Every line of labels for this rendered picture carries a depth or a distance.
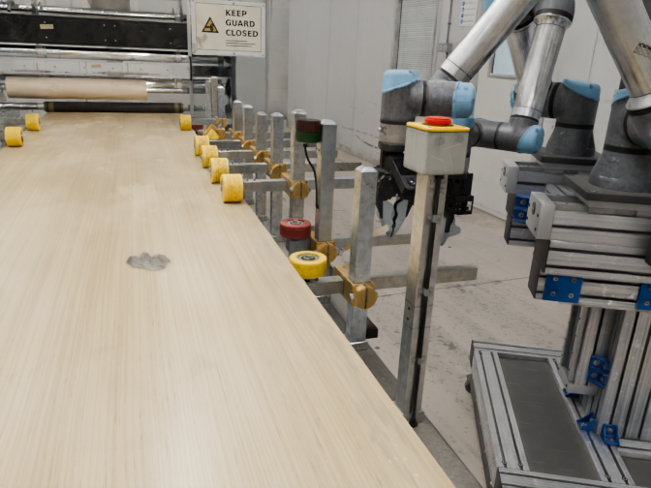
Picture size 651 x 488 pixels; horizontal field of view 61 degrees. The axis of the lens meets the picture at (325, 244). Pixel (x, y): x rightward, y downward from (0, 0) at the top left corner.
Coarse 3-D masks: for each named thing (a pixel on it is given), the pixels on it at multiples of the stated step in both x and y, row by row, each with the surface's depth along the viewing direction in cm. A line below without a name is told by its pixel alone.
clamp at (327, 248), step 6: (312, 234) 143; (312, 240) 140; (312, 246) 140; (318, 246) 137; (324, 246) 136; (330, 246) 136; (318, 252) 136; (324, 252) 136; (330, 252) 136; (336, 252) 137; (330, 258) 137
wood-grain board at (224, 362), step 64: (64, 128) 281; (128, 128) 291; (0, 192) 158; (64, 192) 161; (128, 192) 164; (192, 192) 167; (0, 256) 111; (64, 256) 113; (128, 256) 114; (192, 256) 116; (256, 256) 117; (0, 320) 86; (64, 320) 87; (128, 320) 87; (192, 320) 88; (256, 320) 89; (320, 320) 90; (0, 384) 70; (64, 384) 70; (128, 384) 71; (192, 384) 72; (256, 384) 72; (320, 384) 73; (0, 448) 59; (64, 448) 59; (128, 448) 60; (192, 448) 60; (256, 448) 61; (320, 448) 61; (384, 448) 61
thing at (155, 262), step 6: (132, 258) 110; (138, 258) 111; (144, 258) 110; (150, 258) 110; (156, 258) 109; (162, 258) 112; (168, 258) 112; (132, 264) 109; (138, 264) 108; (144, 264) 109; (150, 264) 108; (156, 264) 108; (162, 264) 109
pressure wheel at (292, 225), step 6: (282, 222) 139; (288, 222) 141; (294, 222) 139; (300, 222) 141; (306, 222) 140; (282, 228) 138; (288, 228) 137; (294, 228) 136; (300, 228) 137; (306, 228) 138; (282, 234) 139; (288, 234) 137; (294, 234) 137; (300, 234) 137; (306, 234) 138; (294, 240) 140
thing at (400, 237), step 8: (400, 232) 151; (408, 232) 151; (288, 240) 141; (304, 240) 141; (336, 240) 144; (344, 240) 145; (376, 240) 148; (384, 240) 148; (392, 240) 149; (400, 240) 150; (408, 240) 151; (288, 248) 141; (296, 248) 141; (304, 248) 141
